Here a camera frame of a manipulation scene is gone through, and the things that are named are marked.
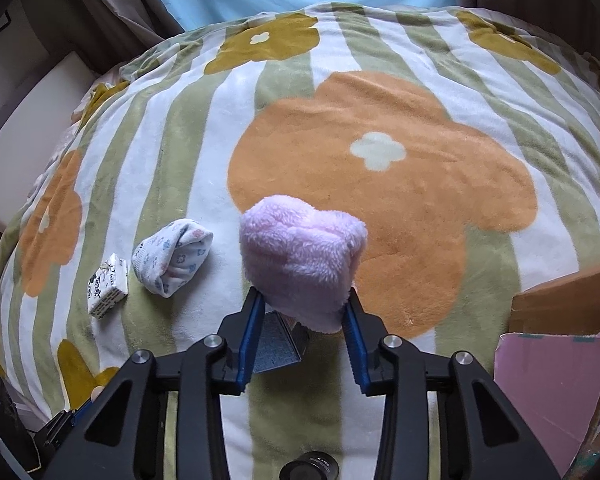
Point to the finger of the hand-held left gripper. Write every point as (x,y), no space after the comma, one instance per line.
(62,427)

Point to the pink fluffy sock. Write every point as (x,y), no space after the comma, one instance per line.
(300,255)

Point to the cardboard box with pink lining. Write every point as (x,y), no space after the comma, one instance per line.
(547,390)

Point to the white board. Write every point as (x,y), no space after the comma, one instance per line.
(35,135)

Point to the striped floral blanket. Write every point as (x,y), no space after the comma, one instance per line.
(380,110)

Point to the small white printed box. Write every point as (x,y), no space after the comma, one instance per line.
(107,287)

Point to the grey-blue printed box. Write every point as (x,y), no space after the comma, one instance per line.
(276,352)

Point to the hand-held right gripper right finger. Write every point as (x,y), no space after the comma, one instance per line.
(352,350)

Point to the beige curtain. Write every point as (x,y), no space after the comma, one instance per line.
(130,0)

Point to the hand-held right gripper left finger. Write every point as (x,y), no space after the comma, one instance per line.
(246,345)

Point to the white patterned sock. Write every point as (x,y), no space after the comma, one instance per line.
(172,257)

